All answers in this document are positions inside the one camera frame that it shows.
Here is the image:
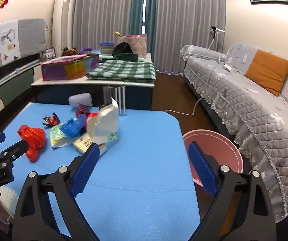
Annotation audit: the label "red plastic bag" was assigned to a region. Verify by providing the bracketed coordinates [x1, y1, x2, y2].
[17, 125, 46, 162]

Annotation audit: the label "green snack pouch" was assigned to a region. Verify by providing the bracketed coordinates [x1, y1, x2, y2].
[49, 123, 77, 148]

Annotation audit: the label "blue plastic bag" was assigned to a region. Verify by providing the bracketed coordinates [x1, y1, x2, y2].
[60, 114, 86, 138]

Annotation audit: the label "white paper carton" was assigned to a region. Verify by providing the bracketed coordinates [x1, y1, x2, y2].
[86, 98, 119, 145]

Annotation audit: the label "black red snack wrapper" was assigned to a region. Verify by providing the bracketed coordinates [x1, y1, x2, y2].
[42, 113, 60, 127]

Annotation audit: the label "white foam net roll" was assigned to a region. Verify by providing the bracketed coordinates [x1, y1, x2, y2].
[68, 93, 92, 107]

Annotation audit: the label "clear plastic tube bundle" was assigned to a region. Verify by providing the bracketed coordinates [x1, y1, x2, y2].
[103, 86, 126, 116]

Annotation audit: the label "yellow tissue pack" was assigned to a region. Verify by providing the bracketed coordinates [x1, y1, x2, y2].
[73, 133, 107, 157]

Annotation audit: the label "pink plastic basin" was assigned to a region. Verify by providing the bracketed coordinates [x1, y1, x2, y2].
[183, 129, 244, 173]

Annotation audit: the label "blue table mat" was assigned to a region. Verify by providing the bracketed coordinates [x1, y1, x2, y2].
[0, 103, 200, 240]

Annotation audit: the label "dark tv cabinet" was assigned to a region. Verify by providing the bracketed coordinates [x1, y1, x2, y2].
[0, 54, 41, 124]

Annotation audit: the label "grey quilted sofa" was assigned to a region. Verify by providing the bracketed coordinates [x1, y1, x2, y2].
[180, 44, 288, 221]

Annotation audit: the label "white dark coffee table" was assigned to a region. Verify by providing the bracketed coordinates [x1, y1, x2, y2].
[31, 76, 155, 110]

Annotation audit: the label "grey covered television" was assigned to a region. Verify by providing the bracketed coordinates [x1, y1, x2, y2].
[0, 18, 46, 68]

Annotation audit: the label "colourful storage box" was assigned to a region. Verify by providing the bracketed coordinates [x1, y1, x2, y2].
[41, 53, 99, 81]

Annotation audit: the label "brown plush toy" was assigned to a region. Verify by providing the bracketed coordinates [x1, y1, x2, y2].
[62, 47, 79, 57]

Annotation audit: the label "green checkered cloth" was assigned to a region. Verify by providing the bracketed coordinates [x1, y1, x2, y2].
[85, 60, 156, 83]

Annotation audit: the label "orange cushion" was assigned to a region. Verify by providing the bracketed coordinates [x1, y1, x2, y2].
[245, 50, 288, 96]

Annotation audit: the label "dark green tray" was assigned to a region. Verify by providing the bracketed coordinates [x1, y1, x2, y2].
[115, 53, 138, 62]

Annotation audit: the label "stacked plastic bowls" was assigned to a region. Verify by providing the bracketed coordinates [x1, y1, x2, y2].
[99, 42, 115, 54]

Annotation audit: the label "black hat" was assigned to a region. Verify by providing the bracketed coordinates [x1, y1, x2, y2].
[112, 42, 133, 57]

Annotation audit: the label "pink lace basket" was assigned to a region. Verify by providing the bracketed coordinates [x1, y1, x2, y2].
[119, 34, 147, 58]

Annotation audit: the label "white floor air conditioner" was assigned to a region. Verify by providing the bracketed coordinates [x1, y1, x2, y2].
[52, 0, 74, 57]

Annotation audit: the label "grey curtains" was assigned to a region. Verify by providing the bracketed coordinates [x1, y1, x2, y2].
[72, 0, 226, 75]

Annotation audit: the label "teal curtain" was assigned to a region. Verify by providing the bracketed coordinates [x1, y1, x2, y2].
[129, 0, 158, 56]

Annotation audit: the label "white power cable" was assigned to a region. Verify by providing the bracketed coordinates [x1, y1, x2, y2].
[165, 65, 217, 116]

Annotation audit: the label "small photo frame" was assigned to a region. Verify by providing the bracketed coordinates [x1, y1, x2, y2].
[43, 47, 56, 59]

